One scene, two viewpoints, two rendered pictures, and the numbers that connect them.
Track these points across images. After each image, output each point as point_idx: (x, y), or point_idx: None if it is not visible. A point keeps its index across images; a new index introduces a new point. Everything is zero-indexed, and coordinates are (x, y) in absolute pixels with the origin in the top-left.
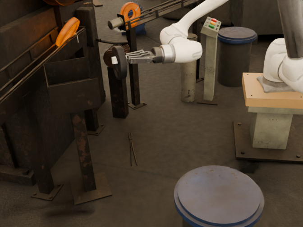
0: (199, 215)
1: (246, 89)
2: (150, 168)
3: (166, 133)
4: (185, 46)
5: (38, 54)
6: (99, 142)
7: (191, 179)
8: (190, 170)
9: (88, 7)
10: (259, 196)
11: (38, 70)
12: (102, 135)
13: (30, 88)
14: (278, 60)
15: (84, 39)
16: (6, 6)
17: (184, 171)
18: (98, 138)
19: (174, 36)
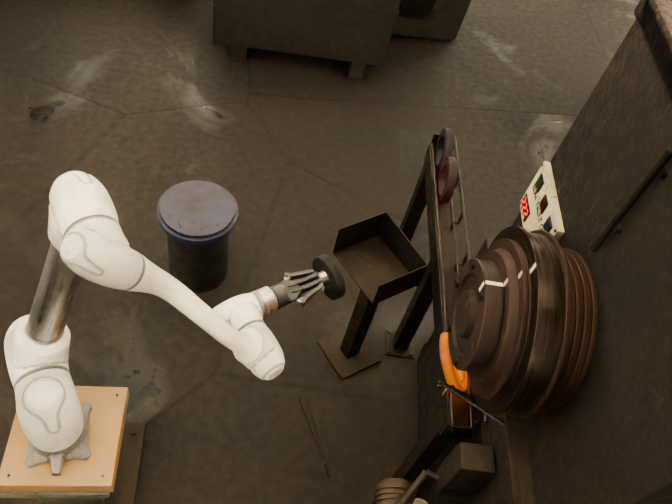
0: (216, 186)
1: (120, 414)
2: (277, 393)
3: (264, 488)
4: (235, 297)
5: None
6: (373, 448)
7: (222, 219)
8: (222, 228)
9: (473, 462)
10: (161, 203)
11: (438, 280)
12: (376, 469)
13: (433, 269)
14: (66, 374)
15: (441, 422)
16: None
17: (228, 390)
18: (379, 459)
19: (255, 323)
